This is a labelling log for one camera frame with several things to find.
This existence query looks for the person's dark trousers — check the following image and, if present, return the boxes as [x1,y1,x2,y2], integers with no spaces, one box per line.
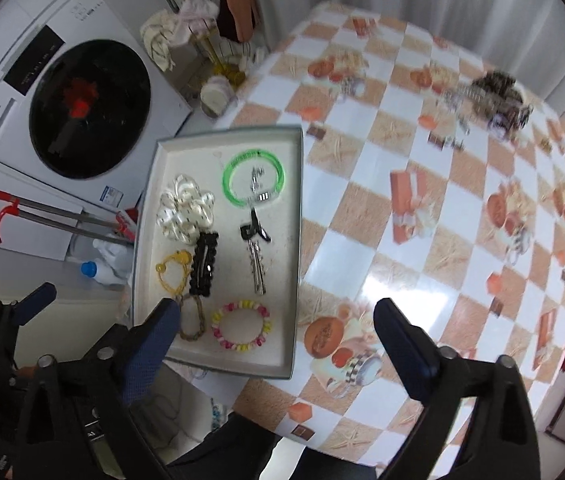
[166,409,379,480]

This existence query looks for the silver chain keyring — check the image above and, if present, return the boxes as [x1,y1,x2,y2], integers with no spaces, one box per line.
[441,84,475,113]

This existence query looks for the orange checkered tablecloth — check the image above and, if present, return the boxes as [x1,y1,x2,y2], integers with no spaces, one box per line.
[211,1,565,467]

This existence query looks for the white washing machine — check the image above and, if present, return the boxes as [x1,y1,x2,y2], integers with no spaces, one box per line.
[0,0,194,207]

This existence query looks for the brown slippers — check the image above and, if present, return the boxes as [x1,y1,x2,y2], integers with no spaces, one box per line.
[216,0,264,44]

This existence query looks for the beige braided bracelet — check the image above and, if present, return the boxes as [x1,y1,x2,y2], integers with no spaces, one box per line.
[178,294,208,342]

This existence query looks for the blue capped plastic bottle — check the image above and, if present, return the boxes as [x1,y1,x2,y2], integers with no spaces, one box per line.
[80,258,132,287]

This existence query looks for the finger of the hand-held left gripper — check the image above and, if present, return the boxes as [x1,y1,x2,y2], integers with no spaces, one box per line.
[0,281,59,397]

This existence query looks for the cream cloth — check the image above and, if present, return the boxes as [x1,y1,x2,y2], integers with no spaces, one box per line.
[141,0,222,74]

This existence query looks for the gold metal rack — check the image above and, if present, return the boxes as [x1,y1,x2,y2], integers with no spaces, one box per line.
[168,0,269,92]

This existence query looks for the silver hair pin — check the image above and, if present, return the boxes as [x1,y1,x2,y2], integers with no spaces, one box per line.
[247,240,268,295]

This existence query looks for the black beaded hair clip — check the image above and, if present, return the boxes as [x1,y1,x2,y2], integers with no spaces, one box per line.
[188,231,220,297]

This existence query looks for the cream round container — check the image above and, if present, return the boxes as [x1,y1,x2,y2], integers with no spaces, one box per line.
[199,77,236,119]

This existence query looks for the pink and yellow beaded bracelet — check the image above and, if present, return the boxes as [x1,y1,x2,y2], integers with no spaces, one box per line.
[210,299,272,354]

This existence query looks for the black bow hair clip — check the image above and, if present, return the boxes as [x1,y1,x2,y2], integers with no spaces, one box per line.
[239,208,272,245]

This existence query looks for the white dotted scrunchie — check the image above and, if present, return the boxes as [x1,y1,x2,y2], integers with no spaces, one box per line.
[156,174,216,241]

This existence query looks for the green translucent bangle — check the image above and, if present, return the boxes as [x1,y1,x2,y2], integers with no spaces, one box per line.
[221,147,286,209]

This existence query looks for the purple round hair tie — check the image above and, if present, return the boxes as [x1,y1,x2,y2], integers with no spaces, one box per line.
[489,109,520,135]

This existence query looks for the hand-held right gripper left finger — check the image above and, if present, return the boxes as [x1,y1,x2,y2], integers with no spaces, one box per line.
[14,297,182,480]

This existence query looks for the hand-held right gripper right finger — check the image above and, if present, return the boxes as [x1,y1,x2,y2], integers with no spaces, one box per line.
[373,297,539,480]

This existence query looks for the red handled metal tool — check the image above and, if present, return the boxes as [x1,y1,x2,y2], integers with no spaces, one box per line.
[0,184,139,247]

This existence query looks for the white rectangular tray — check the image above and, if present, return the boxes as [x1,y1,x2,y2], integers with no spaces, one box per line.
[130,125,306,381]

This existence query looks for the yellow cord bracelet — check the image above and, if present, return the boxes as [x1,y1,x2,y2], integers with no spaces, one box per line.
[155,251,192,295]

